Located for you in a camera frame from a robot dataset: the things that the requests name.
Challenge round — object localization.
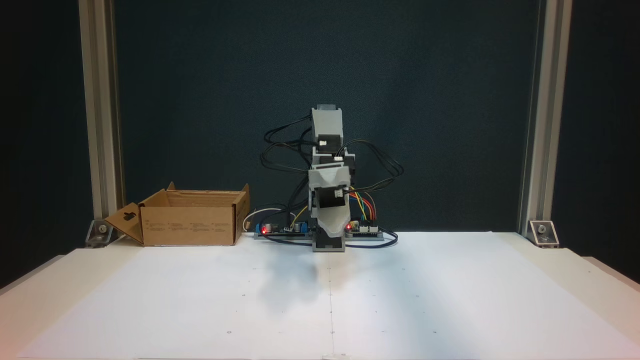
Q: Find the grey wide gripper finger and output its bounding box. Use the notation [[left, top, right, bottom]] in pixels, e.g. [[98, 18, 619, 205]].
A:
[[317, 205, 352, 240]]

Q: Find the white cable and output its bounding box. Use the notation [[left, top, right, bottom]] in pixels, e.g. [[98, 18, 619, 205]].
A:
[[243, 206, 287, 234]]

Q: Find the metal corner bracket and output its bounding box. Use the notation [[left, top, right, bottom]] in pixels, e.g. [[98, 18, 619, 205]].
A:
[[85, 219, 119, 248], [528, 220, 560, 247]]

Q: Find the orange jumper wire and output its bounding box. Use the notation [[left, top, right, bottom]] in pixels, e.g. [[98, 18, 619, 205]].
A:
[[350, 191, 375, 225]]

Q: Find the red jumper wire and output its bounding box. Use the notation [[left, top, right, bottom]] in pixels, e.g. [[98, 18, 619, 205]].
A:
[[350, 187, 379, 225]]

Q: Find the green jumper wire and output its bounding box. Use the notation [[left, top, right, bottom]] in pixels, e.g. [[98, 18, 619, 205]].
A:
[[350, 194, 368, 225]]

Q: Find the brown cardboard box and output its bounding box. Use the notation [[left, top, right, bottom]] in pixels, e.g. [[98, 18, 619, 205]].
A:
[[104, 182, 251, 247]]

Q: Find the grey base plate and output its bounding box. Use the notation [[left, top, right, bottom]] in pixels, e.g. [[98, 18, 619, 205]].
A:
[[252, 227, 386, 243]]

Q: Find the aluminium frame post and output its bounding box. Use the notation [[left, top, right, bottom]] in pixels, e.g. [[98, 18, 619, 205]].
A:
[[517, 0, 574, 239], [78, 0, 125, 236]]

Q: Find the circuit board with jumper wires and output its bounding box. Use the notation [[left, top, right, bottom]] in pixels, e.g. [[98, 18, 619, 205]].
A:
[[347, 220, 381, 239]]

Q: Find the blue circuit board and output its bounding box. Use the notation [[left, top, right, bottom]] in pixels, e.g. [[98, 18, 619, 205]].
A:
[[255, 221, 314, 239]]

